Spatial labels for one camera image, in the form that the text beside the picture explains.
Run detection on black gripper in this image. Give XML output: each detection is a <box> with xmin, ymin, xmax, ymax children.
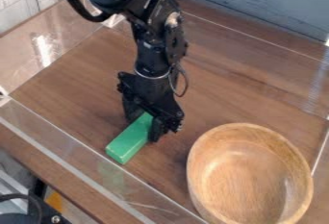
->
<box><xmin>116</xmin><ymin>72</ymin><xmax>183</xmax><ymax>142</ymax></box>

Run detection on green rectangular block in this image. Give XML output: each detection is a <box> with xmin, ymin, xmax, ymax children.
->
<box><xmin>105</xmin><ymin>112</ymin><xmax>152</xmax><ymax>164</ymax></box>

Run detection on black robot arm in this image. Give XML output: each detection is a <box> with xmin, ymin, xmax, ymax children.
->
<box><xmin>66</xmin><ymin>0</ymin><xmax>188</xmax><ymax>142</ymax></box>

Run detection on brown wooden bowl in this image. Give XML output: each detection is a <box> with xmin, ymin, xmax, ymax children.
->
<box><xmin>185</xmin><ymin>123</ymin><xmax>312</xmax><ymax>224</ymax></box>

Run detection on black device lower left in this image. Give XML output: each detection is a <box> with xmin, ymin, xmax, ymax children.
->
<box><xmin>0</xmin><ymin>209</ymin><xmax>73</xmax><ymax>224</ymax></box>

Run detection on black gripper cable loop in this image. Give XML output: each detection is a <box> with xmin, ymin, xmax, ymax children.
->
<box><xmin>167</xmin><ymin>62</ymin><xmax>189</xmax><ymax>99</ymax></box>

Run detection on clear acrylic enclosure wall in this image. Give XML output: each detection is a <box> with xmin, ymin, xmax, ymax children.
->
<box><xmin>0</xmin><ymin>0</ymin><xmax>329</xmax><ymax>224</ymax></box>

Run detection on clear acrylic corner bracket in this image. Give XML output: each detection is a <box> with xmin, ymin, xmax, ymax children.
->
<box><xmin>101</xmin><ymin>13</ymin><xmax>125</xmax><ymax>28</ymax></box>

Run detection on black cable lower left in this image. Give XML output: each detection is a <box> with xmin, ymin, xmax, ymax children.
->
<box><xmin>0</xmin><ymin>192</ymin><xmax>44</xmax><ymax>224</ymax></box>

